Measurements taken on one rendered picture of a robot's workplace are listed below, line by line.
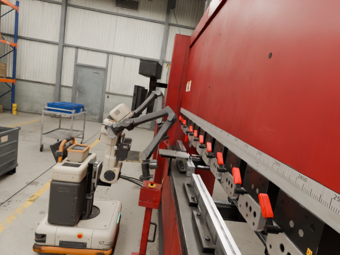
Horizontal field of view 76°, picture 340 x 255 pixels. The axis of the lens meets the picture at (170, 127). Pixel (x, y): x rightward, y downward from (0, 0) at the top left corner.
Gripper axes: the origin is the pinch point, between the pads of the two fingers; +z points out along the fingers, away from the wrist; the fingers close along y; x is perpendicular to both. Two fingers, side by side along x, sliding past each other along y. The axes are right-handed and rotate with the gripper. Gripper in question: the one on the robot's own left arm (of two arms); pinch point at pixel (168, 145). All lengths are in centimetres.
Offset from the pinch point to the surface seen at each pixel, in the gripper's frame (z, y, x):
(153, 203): 28, -43, 26
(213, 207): 20, -91, -13
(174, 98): -34, 86, -27
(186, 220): 22, -90, 2
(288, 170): -18, -151, -31
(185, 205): 22, -74, 1
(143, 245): 63, -35, 49
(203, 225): 23, -98, -5
